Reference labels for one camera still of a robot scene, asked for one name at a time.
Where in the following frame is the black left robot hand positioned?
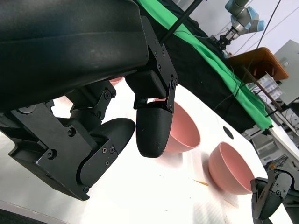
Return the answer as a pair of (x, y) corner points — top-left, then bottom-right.
(0, 0), (179, 201)

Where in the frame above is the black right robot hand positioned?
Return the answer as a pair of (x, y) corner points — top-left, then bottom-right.
(250, 167), (299, 224)

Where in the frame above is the pink plastic bowl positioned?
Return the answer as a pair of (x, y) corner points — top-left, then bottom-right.
(153, 98), (201, 154)
(208, 141), (256, 195)
(109, 76), (124, 86)

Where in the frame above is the white side table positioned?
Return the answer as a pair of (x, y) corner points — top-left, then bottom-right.
(268, 121), (299, 168)

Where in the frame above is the small orange scrap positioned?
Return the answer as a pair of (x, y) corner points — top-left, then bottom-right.
(192, 179), (209, 187)

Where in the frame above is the black round table grommet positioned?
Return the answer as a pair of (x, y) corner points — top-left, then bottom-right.
(222, 126), (234, 140)

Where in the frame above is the clear plastic drawer box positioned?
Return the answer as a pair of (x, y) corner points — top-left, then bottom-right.
(256, 72), (281, 100)

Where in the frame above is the black thin pole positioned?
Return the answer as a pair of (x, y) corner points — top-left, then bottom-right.
(159, 0), (203, 44)

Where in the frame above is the grey metal cabinet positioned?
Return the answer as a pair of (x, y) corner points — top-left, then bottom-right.
(273, 39), (299, 105)

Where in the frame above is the black cloth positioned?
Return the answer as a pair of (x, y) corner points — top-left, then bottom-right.
(161, 0), (262, 135)

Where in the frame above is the brown wooden table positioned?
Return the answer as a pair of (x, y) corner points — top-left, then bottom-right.
(225, 46), (290, 110)

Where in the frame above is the green cloth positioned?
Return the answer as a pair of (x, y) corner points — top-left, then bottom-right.
(136, 0), (274, 130)

